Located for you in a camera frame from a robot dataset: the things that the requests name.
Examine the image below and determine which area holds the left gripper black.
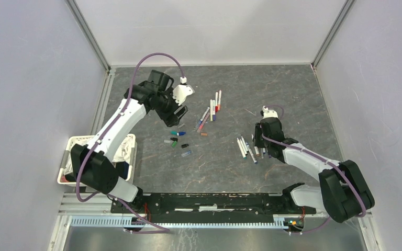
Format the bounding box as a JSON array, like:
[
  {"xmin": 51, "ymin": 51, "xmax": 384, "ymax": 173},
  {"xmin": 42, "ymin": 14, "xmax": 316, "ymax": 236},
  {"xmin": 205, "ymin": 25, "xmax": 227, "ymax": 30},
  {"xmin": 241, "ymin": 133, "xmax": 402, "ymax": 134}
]
[{"xmin": 152, "ymin": 87, "xmax": 188, "ymax": 128}]

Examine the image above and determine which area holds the blue transparent pen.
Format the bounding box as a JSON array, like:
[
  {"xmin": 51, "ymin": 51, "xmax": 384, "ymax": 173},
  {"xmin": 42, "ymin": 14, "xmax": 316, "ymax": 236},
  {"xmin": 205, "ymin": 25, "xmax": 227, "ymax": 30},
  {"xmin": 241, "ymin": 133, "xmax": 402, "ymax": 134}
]
[{"xmin": 247, "ymin": 144, "xmax": 258, "ymax": 164}]

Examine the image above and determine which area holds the teal capped white pen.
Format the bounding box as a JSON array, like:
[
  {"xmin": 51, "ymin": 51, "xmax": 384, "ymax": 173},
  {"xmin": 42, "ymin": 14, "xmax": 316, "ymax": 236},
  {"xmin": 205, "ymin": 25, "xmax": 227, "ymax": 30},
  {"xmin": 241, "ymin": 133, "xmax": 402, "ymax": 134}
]
[{"xmin": 237, "ymin": 138, "xmax": 247, "ymax": 159}]

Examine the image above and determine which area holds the black pen cap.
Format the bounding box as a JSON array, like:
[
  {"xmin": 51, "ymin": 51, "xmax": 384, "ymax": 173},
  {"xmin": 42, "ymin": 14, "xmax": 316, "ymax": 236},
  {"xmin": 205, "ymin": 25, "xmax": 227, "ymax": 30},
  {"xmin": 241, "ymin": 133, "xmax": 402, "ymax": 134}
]
[{"xmin": 170, "ymin": 137, "xmax": 190, "ymax": 149}]

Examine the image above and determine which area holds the violet capped white pen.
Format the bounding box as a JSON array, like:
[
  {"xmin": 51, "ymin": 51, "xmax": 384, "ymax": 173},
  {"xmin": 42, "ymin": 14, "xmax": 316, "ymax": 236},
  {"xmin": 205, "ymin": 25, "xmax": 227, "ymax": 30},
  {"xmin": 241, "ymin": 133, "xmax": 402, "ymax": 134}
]
[{"xmin": 211, "ymin": 100, "xmax": 216, "ymax": 121}]

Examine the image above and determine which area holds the red white pen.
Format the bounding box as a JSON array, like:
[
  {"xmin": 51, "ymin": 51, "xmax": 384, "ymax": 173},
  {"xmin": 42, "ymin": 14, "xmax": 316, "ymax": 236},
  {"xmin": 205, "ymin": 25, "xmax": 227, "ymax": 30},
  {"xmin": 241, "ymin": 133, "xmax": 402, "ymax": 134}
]
[{"xmin": 214, "ymin": 92, "xmax": 219, "ymax": 113}]

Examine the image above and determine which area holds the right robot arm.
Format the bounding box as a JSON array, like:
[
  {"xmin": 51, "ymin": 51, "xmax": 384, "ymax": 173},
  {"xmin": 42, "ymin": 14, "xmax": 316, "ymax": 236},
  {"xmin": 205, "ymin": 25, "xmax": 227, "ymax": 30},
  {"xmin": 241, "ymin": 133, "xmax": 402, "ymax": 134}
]
[{"xmin": 253, "ymin": 118, "xmax": 375, "ymax": 223}]

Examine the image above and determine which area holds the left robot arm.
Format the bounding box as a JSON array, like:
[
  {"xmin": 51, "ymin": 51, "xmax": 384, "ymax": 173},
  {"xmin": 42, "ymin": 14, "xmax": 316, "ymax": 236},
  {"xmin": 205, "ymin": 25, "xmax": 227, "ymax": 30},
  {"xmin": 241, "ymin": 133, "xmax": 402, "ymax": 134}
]
[{"xmin": 70, "ymin": 70, "xmax": 194, "ymax": 213}]

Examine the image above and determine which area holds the black capped pen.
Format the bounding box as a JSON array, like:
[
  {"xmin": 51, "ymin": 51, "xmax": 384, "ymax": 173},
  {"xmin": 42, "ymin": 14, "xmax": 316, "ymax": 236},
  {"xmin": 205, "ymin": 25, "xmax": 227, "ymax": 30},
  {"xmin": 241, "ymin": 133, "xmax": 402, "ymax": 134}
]
[{"xmin": 240, "ymin": 136, "xmax": 249, "ymax": 155}]

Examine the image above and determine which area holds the yellow capped white pen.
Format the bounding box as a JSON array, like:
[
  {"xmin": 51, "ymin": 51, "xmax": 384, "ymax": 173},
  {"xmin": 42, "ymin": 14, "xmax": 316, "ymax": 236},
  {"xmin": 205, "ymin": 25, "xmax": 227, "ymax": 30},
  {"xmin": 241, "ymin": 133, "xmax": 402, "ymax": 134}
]
[{"xmin": 209, "ymin": 99, "xmax": 214, "ymax": 122}]

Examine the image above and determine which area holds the white cloth in basket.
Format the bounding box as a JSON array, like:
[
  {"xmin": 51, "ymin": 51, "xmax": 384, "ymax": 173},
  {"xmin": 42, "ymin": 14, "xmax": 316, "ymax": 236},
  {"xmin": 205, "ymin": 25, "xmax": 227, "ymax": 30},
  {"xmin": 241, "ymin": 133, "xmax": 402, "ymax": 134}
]
[{"xmin": 64, "ymin": 134, "xmax": 136, "ymax": 174}]

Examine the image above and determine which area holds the white plastic basket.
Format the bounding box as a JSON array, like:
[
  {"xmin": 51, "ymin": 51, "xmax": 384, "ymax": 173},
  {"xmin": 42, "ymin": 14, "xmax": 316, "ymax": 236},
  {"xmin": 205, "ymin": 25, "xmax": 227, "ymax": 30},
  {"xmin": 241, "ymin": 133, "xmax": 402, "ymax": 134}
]
[{"xmin": 57, "ymin": 134, "xmax": 137, "ymax": 187}]

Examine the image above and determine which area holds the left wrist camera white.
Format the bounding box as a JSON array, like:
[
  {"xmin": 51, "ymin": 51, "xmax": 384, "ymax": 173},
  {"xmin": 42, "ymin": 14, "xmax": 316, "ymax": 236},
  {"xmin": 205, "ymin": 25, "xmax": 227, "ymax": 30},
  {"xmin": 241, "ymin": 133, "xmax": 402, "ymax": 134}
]
[{"xmin": 172, "ymin": 77, "xmax": 194, "ymax": 106}]

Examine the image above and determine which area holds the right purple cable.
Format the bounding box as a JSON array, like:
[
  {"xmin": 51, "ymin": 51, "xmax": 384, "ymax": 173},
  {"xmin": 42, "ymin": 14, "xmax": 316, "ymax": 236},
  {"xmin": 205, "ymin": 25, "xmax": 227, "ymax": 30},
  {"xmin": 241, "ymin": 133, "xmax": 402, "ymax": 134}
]
[{"xmin": 261, "ymin": 104, "xmax": 367, "ymax": 235}]

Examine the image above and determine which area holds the white slotted cable duct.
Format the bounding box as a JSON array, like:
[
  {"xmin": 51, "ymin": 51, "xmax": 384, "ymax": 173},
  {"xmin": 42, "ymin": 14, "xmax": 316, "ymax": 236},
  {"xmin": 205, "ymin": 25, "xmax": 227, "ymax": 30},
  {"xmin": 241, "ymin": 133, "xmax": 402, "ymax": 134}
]
[{"xmin": 70, "ymin": 216, "xmax": 298, "ymax": 230}]

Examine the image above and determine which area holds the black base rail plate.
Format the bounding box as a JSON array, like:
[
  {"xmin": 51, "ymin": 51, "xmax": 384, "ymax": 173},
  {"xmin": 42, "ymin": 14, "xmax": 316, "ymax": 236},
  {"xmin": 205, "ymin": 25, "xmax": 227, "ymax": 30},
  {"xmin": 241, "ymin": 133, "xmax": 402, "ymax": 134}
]
[{"xmin": 130, "ymin": 192, "xmax": 317, "ymax": 223}]

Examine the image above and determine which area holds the aluminium frame rail right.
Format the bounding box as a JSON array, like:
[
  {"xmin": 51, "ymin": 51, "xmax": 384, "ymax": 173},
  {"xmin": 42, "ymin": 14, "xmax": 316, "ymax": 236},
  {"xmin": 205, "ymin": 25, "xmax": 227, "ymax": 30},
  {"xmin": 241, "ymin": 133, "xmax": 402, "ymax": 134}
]
[{"xmin": 311, "ymin": 0, "xmax": 356, "ymax": 71}]

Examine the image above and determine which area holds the aluminium frame rail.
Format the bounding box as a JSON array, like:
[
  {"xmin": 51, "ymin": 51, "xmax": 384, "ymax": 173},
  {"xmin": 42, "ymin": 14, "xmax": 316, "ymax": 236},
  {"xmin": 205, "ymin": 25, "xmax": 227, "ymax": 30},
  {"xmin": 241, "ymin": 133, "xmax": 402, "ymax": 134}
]
[
  {"xmin": 311, "ymin": 0, "xmax": 356, "ymax": 71},
  {"xmin": 65, "ymin": 0, "xmax": 111, "ymax": 72}
]

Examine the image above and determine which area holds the aluminium frame rail left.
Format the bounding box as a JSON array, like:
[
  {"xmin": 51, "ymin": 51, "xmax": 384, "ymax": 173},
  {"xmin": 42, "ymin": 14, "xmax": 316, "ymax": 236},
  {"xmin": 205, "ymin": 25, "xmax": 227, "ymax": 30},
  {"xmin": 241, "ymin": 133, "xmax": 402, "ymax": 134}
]
[{"xmin": 65, "ymin": 0, "xmax": 111, "ymax": 72}]

